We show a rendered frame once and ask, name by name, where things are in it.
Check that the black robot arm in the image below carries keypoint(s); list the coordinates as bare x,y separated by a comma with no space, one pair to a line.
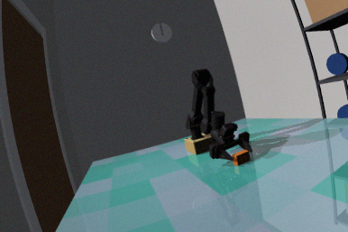
211,122

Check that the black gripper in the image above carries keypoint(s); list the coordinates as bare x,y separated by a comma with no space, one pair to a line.
217,150

